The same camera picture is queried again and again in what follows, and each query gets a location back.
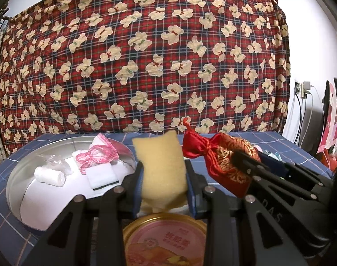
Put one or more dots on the white pink-trimmed cloth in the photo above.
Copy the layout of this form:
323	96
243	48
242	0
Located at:
100	151

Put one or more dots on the white foam sponge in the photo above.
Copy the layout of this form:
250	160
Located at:
101	177

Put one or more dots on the wall socket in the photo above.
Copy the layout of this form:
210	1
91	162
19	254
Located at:
297	86

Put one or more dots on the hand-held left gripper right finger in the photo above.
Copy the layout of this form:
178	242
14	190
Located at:
191	196

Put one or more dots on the round silver metal tin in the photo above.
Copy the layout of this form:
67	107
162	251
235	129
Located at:
24	169

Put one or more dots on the red gold embroidered pouch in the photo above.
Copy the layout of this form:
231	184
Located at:
223	166

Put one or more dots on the black chair back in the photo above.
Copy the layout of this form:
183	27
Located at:
325	108

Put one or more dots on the white gauze roll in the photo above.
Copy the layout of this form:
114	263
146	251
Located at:
47	176

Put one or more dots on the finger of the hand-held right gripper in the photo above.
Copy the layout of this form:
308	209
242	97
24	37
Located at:
276	166
257	167

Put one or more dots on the blue checked bedsheet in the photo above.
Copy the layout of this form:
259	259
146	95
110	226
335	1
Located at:
290	146

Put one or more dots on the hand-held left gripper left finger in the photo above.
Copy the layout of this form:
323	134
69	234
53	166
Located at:
137	191

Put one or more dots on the pink gold-rimmed can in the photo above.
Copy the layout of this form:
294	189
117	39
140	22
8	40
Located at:
162	238

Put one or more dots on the red plaid bear-print blanket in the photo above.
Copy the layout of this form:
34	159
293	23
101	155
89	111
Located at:
146	61

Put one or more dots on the white charger adapter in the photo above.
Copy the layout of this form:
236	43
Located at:
306	88

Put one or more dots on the pink patchwork cloth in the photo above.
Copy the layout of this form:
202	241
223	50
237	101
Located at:
333	122

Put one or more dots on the yellow sponge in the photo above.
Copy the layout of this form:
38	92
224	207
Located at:
160	166

